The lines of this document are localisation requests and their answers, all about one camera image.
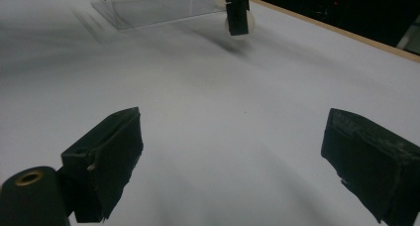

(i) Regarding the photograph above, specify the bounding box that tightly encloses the white table mat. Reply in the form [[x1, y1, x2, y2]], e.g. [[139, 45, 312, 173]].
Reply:
[[0, 0, 420, 226]]

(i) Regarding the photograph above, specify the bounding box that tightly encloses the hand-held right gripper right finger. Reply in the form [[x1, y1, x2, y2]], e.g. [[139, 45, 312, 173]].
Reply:
[[320, 107, 420, 226]]

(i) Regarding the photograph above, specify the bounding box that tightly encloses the clear plastic tray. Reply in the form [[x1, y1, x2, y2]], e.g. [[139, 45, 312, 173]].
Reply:
[[88, 0, 228, 32]]

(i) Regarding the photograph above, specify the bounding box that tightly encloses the wooden table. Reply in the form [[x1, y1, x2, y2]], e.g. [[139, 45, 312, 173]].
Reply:
[[248, 0, 420, 64]]

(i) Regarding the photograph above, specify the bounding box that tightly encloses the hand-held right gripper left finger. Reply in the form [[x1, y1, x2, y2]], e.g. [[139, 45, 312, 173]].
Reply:
[[59, 106, 145, 224]]

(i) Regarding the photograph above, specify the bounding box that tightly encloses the white metal stand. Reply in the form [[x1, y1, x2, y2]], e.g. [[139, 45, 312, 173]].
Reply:
[[395, 15, 420, 56]]

